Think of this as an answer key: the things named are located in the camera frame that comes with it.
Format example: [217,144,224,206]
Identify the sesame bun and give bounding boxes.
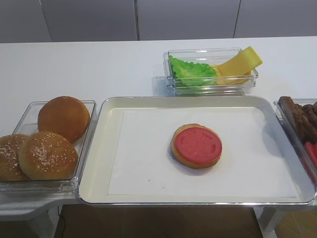
[18,131,78,180]
[0,134,29,181]

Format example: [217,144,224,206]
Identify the clear lettuce cheese container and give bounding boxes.
[163,48,259,96]

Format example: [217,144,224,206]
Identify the green lettuce leaf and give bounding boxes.
[169,56,217,87]

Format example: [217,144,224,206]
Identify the sesame bun left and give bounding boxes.
[0,134,29,181]

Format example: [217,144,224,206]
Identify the plain brown bun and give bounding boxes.
[38,96,90,143]

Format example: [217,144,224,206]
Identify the brown meat patty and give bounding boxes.
[278,96,317,144]
[303,104,317,123]

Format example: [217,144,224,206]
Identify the clear patty tomato container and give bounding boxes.
[274,99,317,184]

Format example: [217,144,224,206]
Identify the clear bun container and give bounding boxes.
[0,100,98,196]

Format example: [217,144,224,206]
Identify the red tomato slice stack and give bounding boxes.
[305,142,317,167]

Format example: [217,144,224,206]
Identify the silver metal tray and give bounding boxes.
[79,96,316,205]

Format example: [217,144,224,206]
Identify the yellow cheese slice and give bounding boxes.
[215,46,263,85]

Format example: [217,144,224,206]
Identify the white paper sheet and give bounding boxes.
[109,107,298,198]

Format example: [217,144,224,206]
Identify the bottom bun on tray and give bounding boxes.
[170,123,221,169]

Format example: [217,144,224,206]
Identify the red tomato slice on bun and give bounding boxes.
[173,125,222,165]

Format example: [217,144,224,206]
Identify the sesame bun right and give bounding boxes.
[18,131,78,180]

